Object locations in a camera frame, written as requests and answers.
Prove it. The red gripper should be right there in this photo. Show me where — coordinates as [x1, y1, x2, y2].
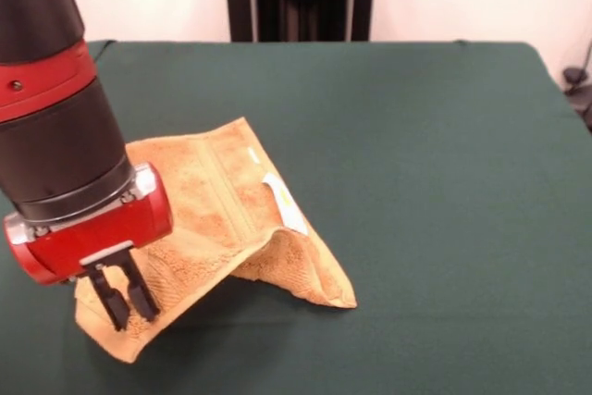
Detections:
[4, 164, 175, 333]

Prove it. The orange terry towel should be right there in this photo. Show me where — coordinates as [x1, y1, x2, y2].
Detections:
[73, 117, 358, 364]

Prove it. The dark green table cloth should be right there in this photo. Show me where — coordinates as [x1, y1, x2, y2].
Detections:
[0, 40, 592, 395]

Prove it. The black plug with cable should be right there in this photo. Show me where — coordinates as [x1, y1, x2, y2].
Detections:
[561, 66, 592, 132]

